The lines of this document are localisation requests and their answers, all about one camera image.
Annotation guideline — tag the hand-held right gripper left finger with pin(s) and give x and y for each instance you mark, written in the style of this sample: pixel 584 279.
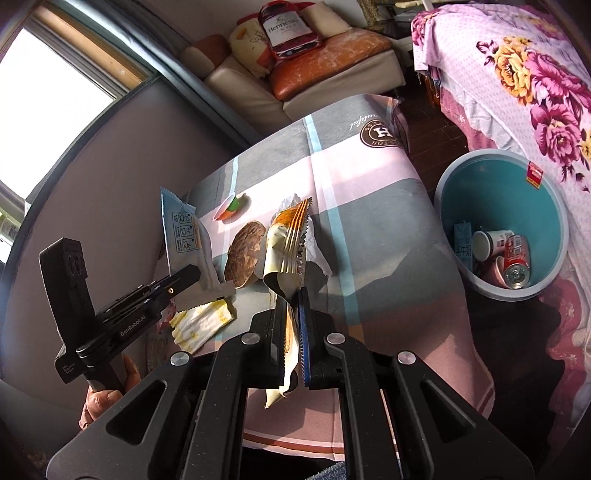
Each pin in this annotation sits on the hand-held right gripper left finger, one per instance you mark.
pixel 279 332

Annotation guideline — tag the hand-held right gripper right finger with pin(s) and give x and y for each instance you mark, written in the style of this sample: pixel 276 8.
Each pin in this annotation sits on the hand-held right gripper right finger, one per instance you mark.
pixel 304 341

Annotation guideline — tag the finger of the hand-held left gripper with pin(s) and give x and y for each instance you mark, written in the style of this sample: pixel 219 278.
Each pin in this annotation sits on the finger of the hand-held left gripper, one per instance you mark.
pixel 180 279

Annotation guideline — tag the light blue packet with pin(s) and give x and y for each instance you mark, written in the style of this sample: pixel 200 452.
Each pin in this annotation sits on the light blue packet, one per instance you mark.
pixel 184 230

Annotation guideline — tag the yellow cake snack packet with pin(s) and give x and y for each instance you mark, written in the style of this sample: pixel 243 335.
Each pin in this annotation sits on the yellow cake snack packet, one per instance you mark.
pixel 286 249

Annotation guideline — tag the pink paper cup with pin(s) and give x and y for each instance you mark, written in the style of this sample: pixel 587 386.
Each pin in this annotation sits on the pink paper cup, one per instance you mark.
pixel 491 274

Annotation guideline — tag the white printed drink cup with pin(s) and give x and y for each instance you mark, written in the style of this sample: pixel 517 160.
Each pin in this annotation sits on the white printed drink cup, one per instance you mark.
pixel 489 244

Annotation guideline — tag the red cola can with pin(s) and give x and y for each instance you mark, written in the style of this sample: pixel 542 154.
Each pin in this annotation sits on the red cola can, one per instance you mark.
pixel 517 258

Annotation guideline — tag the blue plastic bin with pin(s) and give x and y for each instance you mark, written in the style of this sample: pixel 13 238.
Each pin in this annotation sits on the blue plastic bin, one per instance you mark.
pixel 498 203

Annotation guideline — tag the person's left hand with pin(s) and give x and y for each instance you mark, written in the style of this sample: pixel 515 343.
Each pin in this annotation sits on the person's left hand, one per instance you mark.
pixel 99 406

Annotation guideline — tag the white yellow crumpled wrapper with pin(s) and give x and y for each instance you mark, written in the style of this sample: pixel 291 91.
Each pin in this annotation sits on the white yellow crumpled wrapper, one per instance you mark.
pixel 198 323

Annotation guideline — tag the small green orange jelly cup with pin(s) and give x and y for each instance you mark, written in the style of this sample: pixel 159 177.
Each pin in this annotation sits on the small green orange jelly cup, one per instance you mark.
pixel 229 208

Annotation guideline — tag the crumpled white tissue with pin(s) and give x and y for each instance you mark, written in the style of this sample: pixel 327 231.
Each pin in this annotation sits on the crumpled white tissue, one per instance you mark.
pixel 318 251

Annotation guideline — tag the grey blue towel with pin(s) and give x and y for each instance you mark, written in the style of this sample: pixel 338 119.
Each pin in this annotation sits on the grey blue towel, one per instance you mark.
pixel 328 473

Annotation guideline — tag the cream leather sofa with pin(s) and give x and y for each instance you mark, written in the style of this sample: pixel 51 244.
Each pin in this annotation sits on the cream leather sofa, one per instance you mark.
pixel 240 92

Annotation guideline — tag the grey curtain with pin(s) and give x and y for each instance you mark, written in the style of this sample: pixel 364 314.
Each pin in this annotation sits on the grey curtain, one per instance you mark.
pixel 175 78

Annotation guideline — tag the window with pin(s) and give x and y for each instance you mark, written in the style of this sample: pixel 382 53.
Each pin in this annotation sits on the window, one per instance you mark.
pixel 46 92

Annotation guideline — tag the yellow cartoon pillow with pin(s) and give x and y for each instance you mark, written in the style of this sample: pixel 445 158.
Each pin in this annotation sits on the yellow cartoon pillow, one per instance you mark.
pixel 249 46

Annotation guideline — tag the orange seat cushion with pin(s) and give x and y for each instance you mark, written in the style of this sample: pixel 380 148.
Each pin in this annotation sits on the orange seat cushion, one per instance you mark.
pixel 332 60

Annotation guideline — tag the bottle shaped pillow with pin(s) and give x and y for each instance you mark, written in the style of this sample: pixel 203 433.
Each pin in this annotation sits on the bottle shaped pillow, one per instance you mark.
pixel 286 27

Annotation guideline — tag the white pillow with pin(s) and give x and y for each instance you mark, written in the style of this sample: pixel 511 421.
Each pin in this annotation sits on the white pillow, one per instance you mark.
pixel 325 21

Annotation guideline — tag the leopard print cloth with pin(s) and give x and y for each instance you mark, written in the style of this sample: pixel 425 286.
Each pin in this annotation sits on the leopard print cloth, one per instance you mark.
pixel 369 9

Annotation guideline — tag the floral pink bedsheet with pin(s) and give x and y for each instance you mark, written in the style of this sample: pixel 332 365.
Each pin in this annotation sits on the floral pink bedsheet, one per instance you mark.
pixel 554 106

